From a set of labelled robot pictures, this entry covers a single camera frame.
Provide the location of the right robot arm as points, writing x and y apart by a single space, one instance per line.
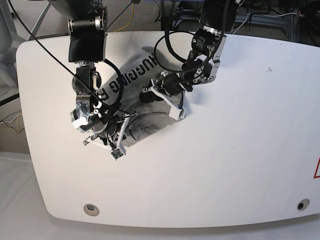
87 24

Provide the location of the grey T-shirt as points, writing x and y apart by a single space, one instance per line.
150 118

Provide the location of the black table leg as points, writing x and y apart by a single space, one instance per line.
166 8

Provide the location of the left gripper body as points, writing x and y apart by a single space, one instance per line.
168 87

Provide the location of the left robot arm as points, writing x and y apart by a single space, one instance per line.
200 67

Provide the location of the left table grommet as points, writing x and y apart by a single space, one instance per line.
91 210

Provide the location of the right table grommet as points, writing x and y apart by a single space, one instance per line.
303 204

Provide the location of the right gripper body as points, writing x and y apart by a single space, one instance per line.
110 135

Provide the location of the aluminium frame rail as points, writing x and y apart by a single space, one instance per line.
287 22

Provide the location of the table grommet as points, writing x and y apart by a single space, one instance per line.
91 210
303 204

